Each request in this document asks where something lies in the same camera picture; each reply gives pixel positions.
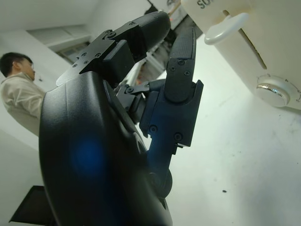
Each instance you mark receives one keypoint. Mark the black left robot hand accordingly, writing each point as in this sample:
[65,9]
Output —
[94,146]

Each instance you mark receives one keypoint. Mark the white toaster lever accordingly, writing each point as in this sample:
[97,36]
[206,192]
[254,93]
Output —
[223,30]

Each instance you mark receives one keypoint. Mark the silver toaster knob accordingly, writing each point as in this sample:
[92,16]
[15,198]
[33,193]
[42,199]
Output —
[275,91]

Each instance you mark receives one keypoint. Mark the cream white toaster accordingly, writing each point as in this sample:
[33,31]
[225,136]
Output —
[277,47]

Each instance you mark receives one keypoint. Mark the black flat panel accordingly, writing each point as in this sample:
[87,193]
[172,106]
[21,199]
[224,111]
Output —
[30,207]

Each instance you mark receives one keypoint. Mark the person in beige jacket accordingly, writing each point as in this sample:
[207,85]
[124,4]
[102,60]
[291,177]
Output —
[21,94]

